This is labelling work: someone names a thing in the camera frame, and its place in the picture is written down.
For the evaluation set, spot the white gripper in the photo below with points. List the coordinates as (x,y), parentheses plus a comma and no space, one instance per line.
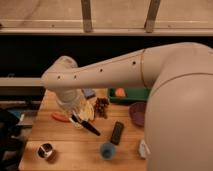
(70,102)

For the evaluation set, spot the black brush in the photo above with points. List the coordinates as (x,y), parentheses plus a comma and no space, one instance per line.
(87,126)

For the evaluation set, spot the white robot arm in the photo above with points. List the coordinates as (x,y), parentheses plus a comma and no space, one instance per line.
(179,113)

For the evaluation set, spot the green plastic tray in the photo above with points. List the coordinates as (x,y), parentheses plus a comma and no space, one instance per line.
(131,95)

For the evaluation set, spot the white paper cup stack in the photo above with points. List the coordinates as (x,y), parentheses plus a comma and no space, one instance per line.
(77,124)

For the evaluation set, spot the yellow banana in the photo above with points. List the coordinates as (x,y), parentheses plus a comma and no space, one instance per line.
(90,111)

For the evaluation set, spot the orange carrot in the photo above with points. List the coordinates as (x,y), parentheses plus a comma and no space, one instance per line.
(59,117)

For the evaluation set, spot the blue sponge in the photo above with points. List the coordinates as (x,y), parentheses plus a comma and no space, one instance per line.
(88,93)

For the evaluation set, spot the black remote control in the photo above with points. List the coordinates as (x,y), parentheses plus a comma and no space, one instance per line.
(117,132)

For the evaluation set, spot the blue cup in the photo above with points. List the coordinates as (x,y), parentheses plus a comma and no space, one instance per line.
(107,151)

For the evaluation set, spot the metal tin can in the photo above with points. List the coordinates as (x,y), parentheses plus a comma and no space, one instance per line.
(46,151)

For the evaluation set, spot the orange sponge piece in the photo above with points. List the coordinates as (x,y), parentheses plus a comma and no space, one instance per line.
(120,92)

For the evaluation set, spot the purple bowl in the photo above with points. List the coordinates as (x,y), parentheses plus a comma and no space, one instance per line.
(137,113)

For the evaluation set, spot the black chair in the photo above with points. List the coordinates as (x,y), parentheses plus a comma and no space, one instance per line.
(9,130)

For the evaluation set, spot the crumpled grey cloth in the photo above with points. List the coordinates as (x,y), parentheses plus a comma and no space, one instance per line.
(143,149)

